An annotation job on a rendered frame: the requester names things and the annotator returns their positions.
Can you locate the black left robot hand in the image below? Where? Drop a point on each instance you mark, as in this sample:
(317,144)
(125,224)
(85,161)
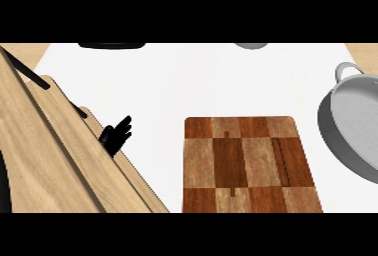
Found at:
(114,139)

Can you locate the checkered wooden cutting board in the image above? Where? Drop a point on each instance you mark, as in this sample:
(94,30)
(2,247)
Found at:
(231,166)

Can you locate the grey metal pot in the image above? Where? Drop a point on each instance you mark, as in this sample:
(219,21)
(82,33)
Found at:
(355,116)

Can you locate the medium pale wood cabinet door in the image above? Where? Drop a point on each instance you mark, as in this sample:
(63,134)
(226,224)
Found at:
(86,156)

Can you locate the narrow pale wood cabinet door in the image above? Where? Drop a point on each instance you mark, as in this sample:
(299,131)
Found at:
(141,186)

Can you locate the large pale wood cabinet door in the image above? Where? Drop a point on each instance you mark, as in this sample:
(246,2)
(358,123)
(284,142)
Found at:
(34,156)

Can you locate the black curved object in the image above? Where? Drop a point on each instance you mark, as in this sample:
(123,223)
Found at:
(3,186)

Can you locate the black round object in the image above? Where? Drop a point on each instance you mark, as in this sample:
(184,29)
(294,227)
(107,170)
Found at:
(113,45)

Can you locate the grey round object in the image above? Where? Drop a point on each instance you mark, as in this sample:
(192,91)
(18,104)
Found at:
(252,45)

